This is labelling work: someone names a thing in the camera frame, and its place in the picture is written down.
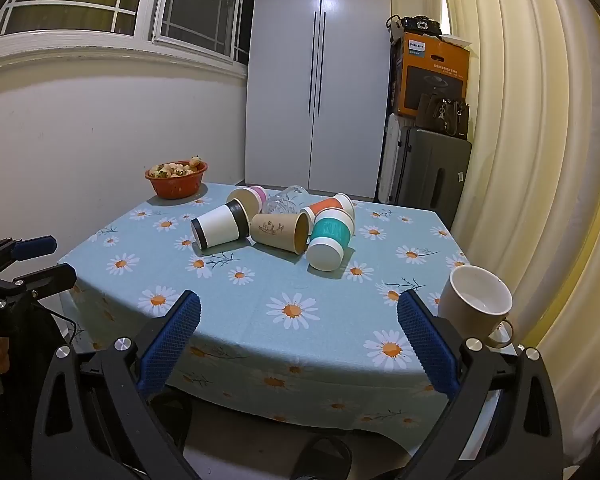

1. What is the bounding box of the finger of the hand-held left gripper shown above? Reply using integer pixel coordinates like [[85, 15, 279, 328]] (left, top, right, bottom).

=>
[[0, 235, 57, 275], [0, 263, 77, 311]]

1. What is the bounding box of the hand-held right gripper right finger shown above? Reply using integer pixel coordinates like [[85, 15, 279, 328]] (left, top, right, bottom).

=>
[[397, 290, 564, 480]]

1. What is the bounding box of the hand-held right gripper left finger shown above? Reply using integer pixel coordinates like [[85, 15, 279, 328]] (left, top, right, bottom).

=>
[[31, 290, 202, 480]]

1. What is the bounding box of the white cup with black band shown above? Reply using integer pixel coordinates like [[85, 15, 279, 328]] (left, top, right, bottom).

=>
[[190, 199, 251, 251]]

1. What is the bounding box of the teal and white cup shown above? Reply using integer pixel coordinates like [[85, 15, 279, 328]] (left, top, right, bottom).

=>
[[306, 208, 356, 272]]

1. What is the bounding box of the brown kraft paper cup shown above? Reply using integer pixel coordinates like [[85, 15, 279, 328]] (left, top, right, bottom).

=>
[[250, 210, 313, 254]]

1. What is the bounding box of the paper cup with pink band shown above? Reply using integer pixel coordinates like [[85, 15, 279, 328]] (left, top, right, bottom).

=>
[[226, 185, 268, 216]]

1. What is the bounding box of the orange and white paper cup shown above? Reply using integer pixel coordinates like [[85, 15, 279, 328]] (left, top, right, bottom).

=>
[[301, 193, 356, 223]]

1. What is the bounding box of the beige ceramic mug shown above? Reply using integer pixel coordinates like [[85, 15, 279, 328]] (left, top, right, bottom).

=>
[[438, 265, 515, 350]]

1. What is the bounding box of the blue daisy print tablecloth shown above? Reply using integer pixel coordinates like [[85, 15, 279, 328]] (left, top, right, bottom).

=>
[[57, 182, 473, 461]]

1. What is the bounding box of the red plastic bowl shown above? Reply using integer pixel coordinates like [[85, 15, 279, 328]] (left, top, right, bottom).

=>
[[145, 160, 209, 200]]

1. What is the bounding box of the black slipper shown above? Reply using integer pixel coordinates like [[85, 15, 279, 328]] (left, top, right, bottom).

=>
[[290, 435, 353, 480]]

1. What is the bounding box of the pile of pale strawberries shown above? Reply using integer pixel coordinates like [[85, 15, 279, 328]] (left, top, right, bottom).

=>
[[149, 156, 204, 179]]

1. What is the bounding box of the grey hard suitcase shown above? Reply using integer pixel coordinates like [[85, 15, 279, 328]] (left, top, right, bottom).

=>
[[390, 126, 473, 231]]

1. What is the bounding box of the clear glass jar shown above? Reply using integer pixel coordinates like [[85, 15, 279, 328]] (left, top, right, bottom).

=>
[[262, 185, 310, 216]]

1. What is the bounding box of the cream yellow curtain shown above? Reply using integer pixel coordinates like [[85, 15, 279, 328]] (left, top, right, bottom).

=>
[[425, 0, 600, 466]]

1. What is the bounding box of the dark brown handbag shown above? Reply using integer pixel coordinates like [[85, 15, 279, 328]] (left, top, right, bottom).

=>
[[416, 92, 470, 141]]

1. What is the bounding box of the white framed window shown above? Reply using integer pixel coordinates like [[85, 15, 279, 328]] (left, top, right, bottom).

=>
[[0, 0, 261, 67]]

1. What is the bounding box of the orange cardboard box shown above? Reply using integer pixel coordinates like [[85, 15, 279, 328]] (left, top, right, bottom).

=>
[[394, 31, 471, 118]]

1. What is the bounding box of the white two-door wardrobe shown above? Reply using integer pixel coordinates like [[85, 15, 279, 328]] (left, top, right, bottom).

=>
[[244, 0, 393, 201]]

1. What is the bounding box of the black bag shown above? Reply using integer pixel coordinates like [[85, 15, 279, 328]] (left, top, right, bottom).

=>
[[386, 14, 442, 41]]

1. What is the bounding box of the black thin cable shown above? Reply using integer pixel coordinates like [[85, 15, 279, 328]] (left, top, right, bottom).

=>
[[44, 309, 79, 348]]

